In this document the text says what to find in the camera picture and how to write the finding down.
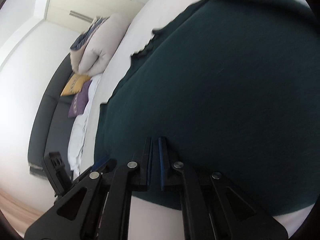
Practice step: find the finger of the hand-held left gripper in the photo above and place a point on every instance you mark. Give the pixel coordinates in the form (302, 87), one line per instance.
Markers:
(57, 172)
(101, 163)

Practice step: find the beige folded duvet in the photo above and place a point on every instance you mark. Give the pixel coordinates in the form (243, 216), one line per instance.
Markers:
(102, 47)

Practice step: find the cream wardrobe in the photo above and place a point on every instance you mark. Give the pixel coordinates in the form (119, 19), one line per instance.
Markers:
(105, 2)

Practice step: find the grey padded headboard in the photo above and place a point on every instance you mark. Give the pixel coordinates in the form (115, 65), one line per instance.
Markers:
(47, 130)

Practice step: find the yellow patterned pillow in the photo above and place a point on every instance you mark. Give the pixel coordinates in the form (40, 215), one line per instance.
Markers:
(73, 85)

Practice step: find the white bed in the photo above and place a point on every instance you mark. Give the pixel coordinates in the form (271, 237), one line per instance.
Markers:
(120, 55)

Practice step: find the dark green sweater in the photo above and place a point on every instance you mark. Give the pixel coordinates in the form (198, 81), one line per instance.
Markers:
(212, 92)

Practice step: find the purple patterned pillow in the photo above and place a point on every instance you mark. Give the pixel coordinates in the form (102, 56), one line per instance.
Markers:
(80, 102)

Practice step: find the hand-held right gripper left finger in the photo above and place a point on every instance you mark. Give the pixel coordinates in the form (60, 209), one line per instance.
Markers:
(149, 160)

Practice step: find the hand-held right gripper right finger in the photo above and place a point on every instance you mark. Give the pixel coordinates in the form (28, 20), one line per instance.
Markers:
(162, 162)

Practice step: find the grey blue folded blanket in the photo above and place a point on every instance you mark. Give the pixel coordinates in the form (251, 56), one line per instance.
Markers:
(81, 38)

